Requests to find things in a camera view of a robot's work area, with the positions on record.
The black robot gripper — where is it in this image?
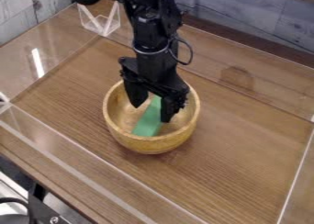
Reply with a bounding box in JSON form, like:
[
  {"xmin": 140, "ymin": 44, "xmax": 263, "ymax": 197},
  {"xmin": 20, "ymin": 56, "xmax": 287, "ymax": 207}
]
[{"xmin": 119, "ymin": 48, "xmax": 190, "ymax": 123}]

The black cable lower left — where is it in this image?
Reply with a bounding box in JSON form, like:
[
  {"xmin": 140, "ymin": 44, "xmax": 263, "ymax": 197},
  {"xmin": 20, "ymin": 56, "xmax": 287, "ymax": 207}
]
[{"xmin": 0, "ymin": 197, "xmax": 35, "ymax": 224}]

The round wooden bowl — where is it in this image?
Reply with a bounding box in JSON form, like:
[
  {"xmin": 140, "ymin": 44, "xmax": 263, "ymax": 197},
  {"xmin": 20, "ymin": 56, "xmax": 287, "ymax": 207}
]
[{"xmin": 102, "ymin": 80, "xmax": 202, "ymax": 154}]

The green rectangular stick block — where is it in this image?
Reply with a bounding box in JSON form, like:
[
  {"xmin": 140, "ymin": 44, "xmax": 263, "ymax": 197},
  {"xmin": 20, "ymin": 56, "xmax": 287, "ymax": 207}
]
[{"xmin": 132, "ymin": 95, "xmax": 162, "ymax": 137}]

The black metal table leg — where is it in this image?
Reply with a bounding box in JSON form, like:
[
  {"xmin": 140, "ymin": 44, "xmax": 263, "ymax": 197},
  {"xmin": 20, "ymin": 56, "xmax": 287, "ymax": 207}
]
[{"xmin": 28, "ymin": 184, "xmax": 71, "ymax": 224}]

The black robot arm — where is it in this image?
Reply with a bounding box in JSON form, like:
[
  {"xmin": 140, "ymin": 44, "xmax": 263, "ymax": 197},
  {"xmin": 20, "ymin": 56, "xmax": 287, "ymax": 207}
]
[{"xmin": 72, "ymin": 0, "xmax": 188, "ymax": 123}]

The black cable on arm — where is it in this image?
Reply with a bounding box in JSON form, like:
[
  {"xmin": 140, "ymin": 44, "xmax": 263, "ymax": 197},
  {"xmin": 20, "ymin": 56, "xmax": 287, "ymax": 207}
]
[{"xmin": 168, "ymin": 34, "xmax": 194, "ymax": 66}]

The clear acrylic enclosure wall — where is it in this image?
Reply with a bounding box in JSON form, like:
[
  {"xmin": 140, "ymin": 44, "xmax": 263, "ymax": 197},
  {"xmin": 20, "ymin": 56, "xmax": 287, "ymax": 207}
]
[{"xmin": 0, "ymin": 6, "xmax": 314, "ymax": 224}]

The clear acrylic corner bracket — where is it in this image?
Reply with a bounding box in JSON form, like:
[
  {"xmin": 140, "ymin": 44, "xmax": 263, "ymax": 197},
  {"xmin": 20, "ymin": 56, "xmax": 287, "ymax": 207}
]
[{"xmin": 78, "ymin": 3, "xmax": 120, "ymax": 37}]

